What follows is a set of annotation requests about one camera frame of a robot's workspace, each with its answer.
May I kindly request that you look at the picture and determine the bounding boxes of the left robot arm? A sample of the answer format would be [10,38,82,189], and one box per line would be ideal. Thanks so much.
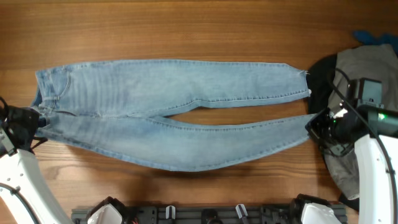
[1,99,129,223]

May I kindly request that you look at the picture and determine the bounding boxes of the light blue denim jeans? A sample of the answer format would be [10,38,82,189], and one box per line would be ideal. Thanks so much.
[32,60,311,172]

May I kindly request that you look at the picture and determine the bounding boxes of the grey garment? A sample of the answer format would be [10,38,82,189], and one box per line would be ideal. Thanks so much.
[325,44,397,200]

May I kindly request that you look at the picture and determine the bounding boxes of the dark blue garment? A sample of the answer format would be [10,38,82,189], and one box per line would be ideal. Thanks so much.
[353,30,398,54]

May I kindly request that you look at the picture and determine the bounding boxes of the black mounting rail base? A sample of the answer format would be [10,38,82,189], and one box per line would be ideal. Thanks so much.
[70,204,348,224]

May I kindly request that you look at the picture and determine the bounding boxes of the left black camera cable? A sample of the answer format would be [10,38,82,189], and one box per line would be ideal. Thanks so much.
[0,183,41,224]

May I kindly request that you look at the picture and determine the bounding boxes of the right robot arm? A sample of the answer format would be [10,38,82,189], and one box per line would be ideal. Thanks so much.
[305,105,397,223]

